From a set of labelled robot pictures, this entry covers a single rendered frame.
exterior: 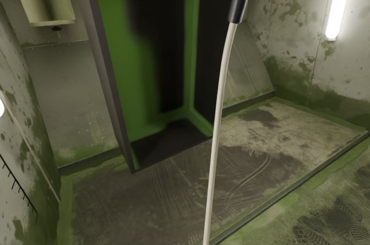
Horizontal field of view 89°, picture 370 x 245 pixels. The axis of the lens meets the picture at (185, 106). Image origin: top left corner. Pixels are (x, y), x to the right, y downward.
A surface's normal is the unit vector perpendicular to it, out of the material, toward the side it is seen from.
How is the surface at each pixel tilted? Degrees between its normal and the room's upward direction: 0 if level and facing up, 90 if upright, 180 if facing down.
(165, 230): 0
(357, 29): 90
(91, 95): 57
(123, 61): 102
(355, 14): 90
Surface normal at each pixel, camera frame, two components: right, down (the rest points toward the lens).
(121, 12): 0.51, 0.51
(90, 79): 0.36, -0.21
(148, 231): -0.09, -0.90
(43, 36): 0.48, 0.33
